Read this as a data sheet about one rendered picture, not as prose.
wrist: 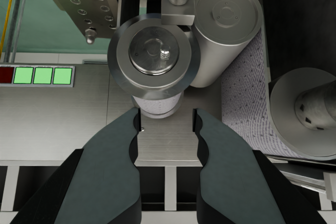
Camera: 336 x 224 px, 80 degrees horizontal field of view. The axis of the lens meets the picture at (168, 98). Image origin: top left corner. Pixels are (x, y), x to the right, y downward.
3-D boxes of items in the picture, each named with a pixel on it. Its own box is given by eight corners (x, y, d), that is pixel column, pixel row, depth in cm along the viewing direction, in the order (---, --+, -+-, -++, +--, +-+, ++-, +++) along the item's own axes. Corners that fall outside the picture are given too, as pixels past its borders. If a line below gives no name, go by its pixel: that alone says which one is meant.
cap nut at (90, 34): (94, 29, 65) (93, 41, 64) (98, 35, 69) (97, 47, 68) (83, 28, 65) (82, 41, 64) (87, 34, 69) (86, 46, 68)
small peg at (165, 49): (158, 50, 27) (163, 41, 27) (158, 58, 30) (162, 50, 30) (167, 54, 27) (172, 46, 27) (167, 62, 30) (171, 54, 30)
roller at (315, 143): (350, 67, 33) (367, 156, 30) (269, 99, 57) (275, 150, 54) (265, 66, 33) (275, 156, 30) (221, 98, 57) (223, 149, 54)
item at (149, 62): (150, 16, 31) (189, 45, 30) (150, 24, 33) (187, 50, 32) (117, 51, 30) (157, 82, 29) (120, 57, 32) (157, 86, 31)
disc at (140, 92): (198, 12, 34) (203, 99, 31) (198, 14, 34) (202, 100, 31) (109, 12, 33) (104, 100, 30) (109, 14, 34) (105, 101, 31)
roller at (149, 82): (190, 18, 32) (193, 87, 30) (177, 72, 58) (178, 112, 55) (117, 17, 32) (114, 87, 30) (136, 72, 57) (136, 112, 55)
